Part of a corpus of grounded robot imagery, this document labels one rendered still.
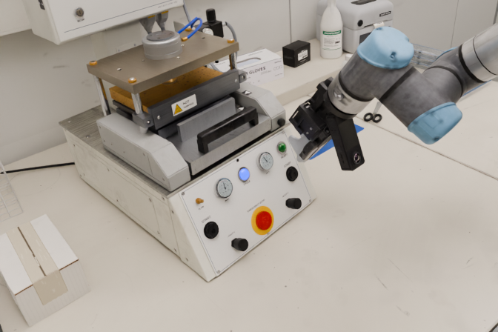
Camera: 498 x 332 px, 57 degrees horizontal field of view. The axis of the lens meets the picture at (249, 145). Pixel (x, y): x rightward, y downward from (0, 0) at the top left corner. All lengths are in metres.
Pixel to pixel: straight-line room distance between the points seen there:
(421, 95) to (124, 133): 0.56
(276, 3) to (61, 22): 0.98
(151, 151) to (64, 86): 0.66
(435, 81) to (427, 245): 0.37
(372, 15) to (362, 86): 1.02
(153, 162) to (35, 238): 0.30
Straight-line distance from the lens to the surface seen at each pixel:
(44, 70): 1.45
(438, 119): 0.74
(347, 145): 0.86
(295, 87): 1.52
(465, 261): 1.00
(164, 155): 0.86
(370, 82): 0.75
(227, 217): 0.93
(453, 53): 0.85
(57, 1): 1.02
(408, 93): 0.74
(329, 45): 1.71
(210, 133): 0.87
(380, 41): 0.73
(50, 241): 0.99
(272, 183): 0.99
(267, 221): 0.98
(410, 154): 1.27
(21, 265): 0.97
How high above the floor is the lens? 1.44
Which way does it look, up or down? 32 degrees down
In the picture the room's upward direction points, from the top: 6 degrees counter-clockwise
